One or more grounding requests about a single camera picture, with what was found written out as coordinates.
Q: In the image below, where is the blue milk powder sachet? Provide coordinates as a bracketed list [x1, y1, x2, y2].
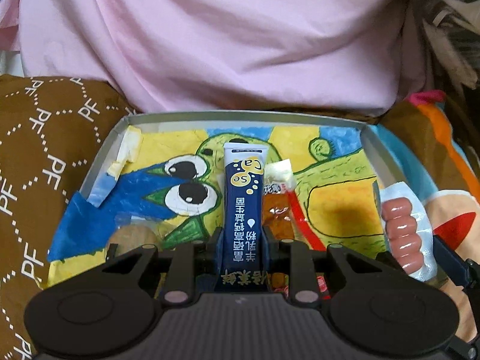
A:
[220, 142, 269, 293]

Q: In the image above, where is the red snack packet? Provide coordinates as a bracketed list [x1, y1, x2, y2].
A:
[262, 158, 331, 301]

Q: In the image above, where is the round wrapped biscuit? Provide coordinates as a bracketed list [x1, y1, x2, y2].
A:
[105, 224, 159, 256]

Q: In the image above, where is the sausage pack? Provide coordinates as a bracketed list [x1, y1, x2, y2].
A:
[380, 182, 438, 282]

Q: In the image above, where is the grey cardboard tray box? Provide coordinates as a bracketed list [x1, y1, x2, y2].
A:
[46, 109, 408, 290]

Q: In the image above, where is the brown PF patterned quilt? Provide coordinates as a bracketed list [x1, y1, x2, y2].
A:
[1, 75, 133, 359]

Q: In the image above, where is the plastic bag of clothes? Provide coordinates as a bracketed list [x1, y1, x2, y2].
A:
[412, 0, 479, 97]

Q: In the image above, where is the colourful cartoon blanket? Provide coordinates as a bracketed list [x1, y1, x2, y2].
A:
[373, 90, 479, 261]

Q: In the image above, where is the colourful crocodile drawing paper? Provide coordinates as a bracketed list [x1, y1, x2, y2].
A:
[48, 125, 386, 285]

